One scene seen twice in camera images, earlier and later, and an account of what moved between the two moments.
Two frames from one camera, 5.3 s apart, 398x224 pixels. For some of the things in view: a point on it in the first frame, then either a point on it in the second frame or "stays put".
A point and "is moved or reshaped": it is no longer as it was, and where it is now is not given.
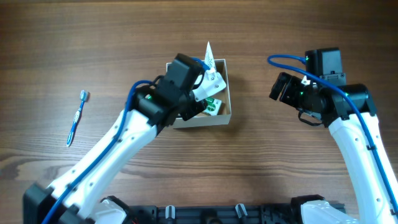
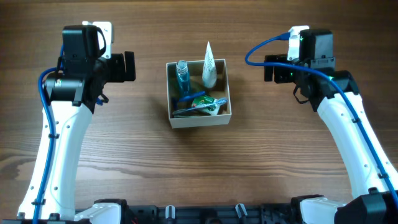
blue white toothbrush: x=84 y=96 is moved or reshaped
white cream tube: x=209 y=60 stays put
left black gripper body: x=193 y=109 -> x=125 y=66
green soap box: x=212 y=106 stays put
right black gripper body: x=283 y=88 -> x=273 y=68
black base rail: x=240 y=214 stays put
